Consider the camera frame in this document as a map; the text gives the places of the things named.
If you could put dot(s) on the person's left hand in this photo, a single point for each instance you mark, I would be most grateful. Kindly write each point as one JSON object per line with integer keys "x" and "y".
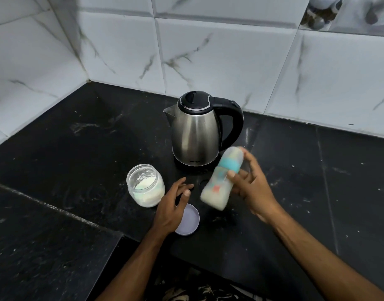
{"x": 170, "y": 213}

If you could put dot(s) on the person's right hand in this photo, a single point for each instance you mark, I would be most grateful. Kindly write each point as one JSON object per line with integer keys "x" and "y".
{"x": 254, "y": 188}

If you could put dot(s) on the white jar lid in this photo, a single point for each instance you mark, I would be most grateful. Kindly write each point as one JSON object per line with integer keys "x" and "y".
{"x": 188, "y": 220}

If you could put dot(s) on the glass jar of white powder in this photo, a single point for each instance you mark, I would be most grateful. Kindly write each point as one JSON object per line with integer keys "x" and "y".
{"x": 148, "y": 191}

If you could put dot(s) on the clear baby bottle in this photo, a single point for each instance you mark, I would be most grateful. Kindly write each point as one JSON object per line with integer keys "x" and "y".
{"x": 217, "y": 191}

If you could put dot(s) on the clear dome bottle cap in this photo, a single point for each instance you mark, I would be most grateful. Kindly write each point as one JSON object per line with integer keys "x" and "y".
{"x": 234, "y": 153}

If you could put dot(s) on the steel electric kettle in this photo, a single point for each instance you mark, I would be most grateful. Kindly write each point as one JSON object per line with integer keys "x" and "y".
{"x": 196, "y": 131}

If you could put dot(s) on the person's left forearm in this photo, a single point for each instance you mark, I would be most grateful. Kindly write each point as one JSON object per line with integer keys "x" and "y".
{"x": 129, "y": 269}

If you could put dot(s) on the person's right forearm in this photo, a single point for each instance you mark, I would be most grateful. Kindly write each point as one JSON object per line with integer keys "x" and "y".
{"x": 326, "y": 260}

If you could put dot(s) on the leaf patterned shorts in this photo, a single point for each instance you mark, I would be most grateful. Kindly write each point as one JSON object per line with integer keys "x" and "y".
{"x": 192, "y": 293}

